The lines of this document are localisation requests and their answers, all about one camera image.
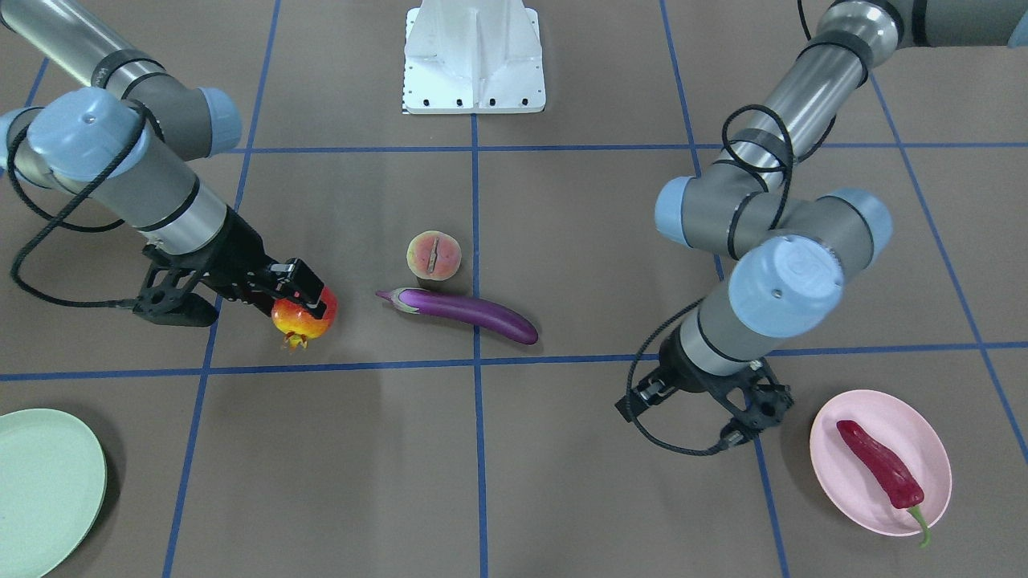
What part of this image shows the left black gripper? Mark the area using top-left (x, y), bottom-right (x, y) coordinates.
top-left (616, 332), bottom-right (794, 444)

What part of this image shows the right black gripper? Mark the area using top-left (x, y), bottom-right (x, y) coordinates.
top-left (133, 212), bottom-right (326, 327)

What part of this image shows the red chili pepper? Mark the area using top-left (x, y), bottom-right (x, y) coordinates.
top-left (834, 420), bottom-right (932, 548)

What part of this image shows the peach fruit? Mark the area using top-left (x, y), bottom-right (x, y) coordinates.
top-left (406, 230), bottom-right (463, 281)

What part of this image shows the purple eggplant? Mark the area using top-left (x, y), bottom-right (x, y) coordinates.
top-left (375, 287), bottom-right (539, 345)

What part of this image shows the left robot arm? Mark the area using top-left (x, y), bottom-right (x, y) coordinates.
top-left (616, 1), bottom-right (1026, 456)

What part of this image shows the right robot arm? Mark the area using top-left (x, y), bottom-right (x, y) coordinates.
top-left (2, 1), bottom-right (335, 327)

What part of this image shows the pink plate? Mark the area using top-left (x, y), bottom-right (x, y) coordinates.
top-left (809, 390), bottom-right (953, 546)

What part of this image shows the green plate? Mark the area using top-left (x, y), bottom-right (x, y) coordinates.
top-left (1, 409), bottom-right (108, 577)

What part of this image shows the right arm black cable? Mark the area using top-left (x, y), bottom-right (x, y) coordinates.
top-left (9, 100), bottom-right (157, 309)

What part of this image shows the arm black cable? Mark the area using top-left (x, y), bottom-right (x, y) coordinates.
top-left (626, 0), bottom-right (840, 457)
top-left (9, 100), bottom-right (157, 309)

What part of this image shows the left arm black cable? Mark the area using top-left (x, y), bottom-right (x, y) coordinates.
top-left (626, 0), bottom-right (840, 457)

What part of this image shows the white pedestal column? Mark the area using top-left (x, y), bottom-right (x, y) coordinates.
top-left (402, 1), bottom-right (547, 115)

